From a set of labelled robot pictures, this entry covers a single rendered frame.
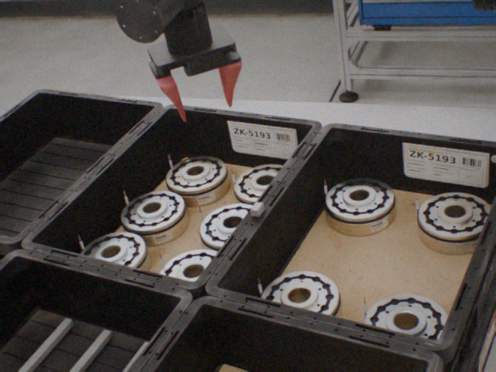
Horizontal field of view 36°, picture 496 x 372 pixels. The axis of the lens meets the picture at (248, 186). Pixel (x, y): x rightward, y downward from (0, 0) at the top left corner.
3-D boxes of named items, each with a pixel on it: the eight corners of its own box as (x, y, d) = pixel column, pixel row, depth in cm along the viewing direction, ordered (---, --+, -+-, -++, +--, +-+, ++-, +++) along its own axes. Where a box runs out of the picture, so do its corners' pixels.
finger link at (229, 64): (252, 111, 98) (239, 46, 93) (201, 128, 97) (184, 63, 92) (237, 89, 104) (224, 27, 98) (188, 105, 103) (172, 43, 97)
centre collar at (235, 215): (226, 212, 115) (226, 209, 114) (255, 217, 112) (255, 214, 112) (211, 232, 111) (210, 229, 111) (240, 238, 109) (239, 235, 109)
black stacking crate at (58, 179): (57, 140, 152) (39, 91, 146) (180, 159, 139) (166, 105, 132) (-93, 267, 125) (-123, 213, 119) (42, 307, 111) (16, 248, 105)
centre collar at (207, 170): (194, 162, 128) (193, 159, 127) (216, 168, 125) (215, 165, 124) (175, 178, 125) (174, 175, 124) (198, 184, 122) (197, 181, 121)
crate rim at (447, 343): (328, 134, 119) (326, 121, 118) (525, 159, 106) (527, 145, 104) (203, 306, 92) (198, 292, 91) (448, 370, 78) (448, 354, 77)
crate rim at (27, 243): (170, 114, 133) (167, 102, 132) (328, 134, 119) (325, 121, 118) (21, 259, 106) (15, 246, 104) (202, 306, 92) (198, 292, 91)
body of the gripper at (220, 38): (238, 56, 94) (227, 0, 89) (160, 80, 92) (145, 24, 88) (224, 37, 99) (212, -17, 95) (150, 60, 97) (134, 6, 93)
